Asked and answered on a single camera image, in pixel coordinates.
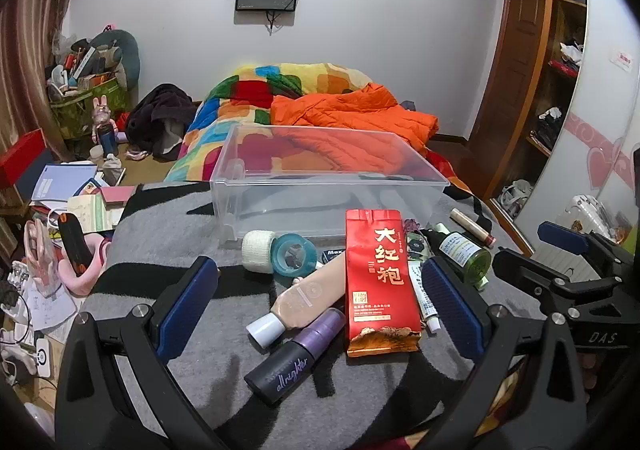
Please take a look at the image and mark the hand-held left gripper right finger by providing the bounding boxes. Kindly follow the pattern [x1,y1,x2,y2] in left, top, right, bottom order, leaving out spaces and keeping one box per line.
[415,256,591,450]

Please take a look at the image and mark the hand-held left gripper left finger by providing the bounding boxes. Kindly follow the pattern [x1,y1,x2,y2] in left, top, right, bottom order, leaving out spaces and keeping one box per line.
[52,255,221,450]

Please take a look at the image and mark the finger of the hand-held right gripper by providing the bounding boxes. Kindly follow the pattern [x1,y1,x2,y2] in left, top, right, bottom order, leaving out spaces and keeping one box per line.
[492,247,583,318]
[536,221,626,263]

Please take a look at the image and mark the white ointment tube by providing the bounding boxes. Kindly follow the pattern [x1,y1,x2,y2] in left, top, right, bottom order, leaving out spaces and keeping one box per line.
[407,260,443,333]

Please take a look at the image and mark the green glass bottle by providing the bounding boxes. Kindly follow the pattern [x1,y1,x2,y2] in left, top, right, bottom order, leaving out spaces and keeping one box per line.
[425,223,493,287]

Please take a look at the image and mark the beige cosmetic tube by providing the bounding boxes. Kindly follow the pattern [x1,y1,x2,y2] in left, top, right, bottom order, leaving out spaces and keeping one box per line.
[449,207,497,247]

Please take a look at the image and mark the red tea packet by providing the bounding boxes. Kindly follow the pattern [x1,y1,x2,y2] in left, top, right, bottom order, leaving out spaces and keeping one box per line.
[345,209,422,358]

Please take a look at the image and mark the white bandage roll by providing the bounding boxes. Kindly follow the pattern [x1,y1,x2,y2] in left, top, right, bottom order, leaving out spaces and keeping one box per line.
[241,230,277,273]

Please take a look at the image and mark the beige foundation bottle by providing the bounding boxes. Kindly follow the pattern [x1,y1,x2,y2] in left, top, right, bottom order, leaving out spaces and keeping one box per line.
[246,257,348,350]

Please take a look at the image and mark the purple black spray bottle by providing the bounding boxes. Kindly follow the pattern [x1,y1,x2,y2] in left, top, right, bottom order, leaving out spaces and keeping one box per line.
[244,307,347,407]

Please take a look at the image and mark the blue tape roll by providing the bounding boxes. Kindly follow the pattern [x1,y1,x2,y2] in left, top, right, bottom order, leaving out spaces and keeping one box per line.
[272,233,318,277]

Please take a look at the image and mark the clear plastic storage bin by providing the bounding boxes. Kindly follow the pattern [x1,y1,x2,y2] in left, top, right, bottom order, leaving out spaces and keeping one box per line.
[209,124,451,251]

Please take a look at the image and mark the white bag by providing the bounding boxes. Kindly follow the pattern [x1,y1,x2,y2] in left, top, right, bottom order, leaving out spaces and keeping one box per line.
[500,179,533,216]

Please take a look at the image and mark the pink book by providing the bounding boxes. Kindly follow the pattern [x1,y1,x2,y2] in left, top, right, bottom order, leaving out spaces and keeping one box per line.
[100,185,136,206]

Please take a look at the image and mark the white sliding door pink hearts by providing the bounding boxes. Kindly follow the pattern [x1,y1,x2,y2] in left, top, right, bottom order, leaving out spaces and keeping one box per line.
[515,0,640,251]

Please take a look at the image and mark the pink plastic stand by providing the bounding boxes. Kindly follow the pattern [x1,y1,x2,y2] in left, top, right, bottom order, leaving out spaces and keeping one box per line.
[24,220,66,298]

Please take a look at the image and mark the white power strip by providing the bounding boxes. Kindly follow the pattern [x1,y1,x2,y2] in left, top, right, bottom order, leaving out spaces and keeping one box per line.
[0,320,53,381]

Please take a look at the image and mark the wooden wardrobe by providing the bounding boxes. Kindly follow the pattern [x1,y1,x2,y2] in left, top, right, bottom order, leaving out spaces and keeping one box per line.
[454,0,588,241]

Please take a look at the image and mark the light blue notebook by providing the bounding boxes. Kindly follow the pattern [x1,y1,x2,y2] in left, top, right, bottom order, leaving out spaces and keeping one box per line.
[31,164,98,203]

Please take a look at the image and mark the dark clothes pile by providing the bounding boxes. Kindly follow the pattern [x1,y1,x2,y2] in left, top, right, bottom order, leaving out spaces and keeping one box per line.
[125,84,193,162]

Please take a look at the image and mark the bunny figure toy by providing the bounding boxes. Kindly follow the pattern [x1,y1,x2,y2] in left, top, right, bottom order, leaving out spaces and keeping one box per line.
[91,95,121,158]

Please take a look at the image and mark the colorful patchwork blanket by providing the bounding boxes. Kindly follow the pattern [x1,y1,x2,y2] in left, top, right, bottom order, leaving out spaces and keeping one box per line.
[165,63,471,191]

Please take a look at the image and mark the orange puffer jacket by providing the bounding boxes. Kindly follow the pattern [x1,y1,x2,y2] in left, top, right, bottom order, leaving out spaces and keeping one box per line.
[270,83,440,181]

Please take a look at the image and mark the green storage bag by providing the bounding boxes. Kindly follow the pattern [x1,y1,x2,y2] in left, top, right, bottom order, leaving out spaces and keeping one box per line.
[50,75,128,140]

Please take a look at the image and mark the red box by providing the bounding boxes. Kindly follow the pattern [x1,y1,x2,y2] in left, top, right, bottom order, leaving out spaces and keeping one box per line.
[0,127,47,188]

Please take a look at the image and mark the grey neck pillow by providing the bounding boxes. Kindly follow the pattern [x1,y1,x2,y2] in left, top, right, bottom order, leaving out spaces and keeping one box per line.
[90,29,142,91]

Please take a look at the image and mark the striped brown curtain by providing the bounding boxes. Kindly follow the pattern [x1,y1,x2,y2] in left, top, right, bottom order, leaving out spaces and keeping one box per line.
[0,0,108,211]

